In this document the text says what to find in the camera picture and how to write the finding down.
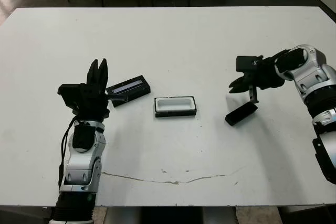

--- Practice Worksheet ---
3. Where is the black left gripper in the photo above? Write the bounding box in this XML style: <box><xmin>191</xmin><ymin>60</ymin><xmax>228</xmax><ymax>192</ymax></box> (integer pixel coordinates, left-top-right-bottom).
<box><xmin>76</xmin><ymin>58</ymin><xmax>129</xmax><ymax>120</ymax></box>

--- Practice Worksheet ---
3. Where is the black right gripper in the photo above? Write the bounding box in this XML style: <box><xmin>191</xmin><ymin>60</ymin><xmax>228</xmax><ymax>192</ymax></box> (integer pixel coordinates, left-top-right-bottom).
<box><xmin>228</xmin><ymin>57</ymin><xmax>285</xmax><ymax>103</ymax></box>

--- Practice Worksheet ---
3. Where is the black smartphone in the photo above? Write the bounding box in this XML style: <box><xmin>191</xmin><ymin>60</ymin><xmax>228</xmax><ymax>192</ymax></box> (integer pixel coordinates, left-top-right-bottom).
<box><xmin>225</xmin><ymin>102</ymin><xmax>259</xmax><ymax>126</ymax></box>

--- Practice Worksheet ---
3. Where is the black printed box lid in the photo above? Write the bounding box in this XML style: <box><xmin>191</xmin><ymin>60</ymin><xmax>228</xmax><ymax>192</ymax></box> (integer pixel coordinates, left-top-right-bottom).
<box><xmin>106</xmin><ymin>74</ymin><xmax>151</xmax><ymax>108</ymax></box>

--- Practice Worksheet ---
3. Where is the black box base white insert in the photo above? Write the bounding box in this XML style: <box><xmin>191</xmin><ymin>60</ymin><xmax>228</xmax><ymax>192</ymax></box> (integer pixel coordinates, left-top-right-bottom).
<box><xmin>153</xmin><ymin>95</ymin><xmax>197</xmax><ymax>119</ymax></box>

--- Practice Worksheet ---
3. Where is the dark robot torso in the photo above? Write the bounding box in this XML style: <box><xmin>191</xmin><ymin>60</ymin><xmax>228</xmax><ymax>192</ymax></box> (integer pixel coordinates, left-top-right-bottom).
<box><xmin>107</xmin><ymin>206</ymin><xmax>237</xmax><ymax>224</ymax></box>

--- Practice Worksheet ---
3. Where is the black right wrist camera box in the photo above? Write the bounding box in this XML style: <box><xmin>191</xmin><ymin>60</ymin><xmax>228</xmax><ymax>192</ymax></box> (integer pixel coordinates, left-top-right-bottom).
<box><xmin>235</xmin><ymin>55</ymin><xmax>263</xmax><ymax>73</ymax></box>

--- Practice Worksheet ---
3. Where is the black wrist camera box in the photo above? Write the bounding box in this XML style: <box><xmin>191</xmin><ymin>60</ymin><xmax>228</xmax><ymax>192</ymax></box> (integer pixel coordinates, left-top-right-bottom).
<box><xmin>57</xmin><ymin>83</ymin><xmax>82</xmax><ymax>111</ymax></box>
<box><xmin>235</xmin><ymin>55</ymin><xmax>263</xmax><ymax>73</ymax></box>

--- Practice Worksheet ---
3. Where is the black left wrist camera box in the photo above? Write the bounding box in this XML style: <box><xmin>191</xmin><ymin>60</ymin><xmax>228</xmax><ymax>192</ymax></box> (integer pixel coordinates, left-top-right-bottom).
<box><xmin>57</xmin><ymin>83</ymin><xmax>82</xmax><ymax>111</ymax></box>

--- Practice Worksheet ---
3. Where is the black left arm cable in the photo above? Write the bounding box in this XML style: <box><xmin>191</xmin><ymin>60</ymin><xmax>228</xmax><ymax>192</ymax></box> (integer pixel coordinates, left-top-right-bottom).
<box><xmin>57</xmin><ymin>119</ymin><xmax>79</xmax><ymax>186</ymax></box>

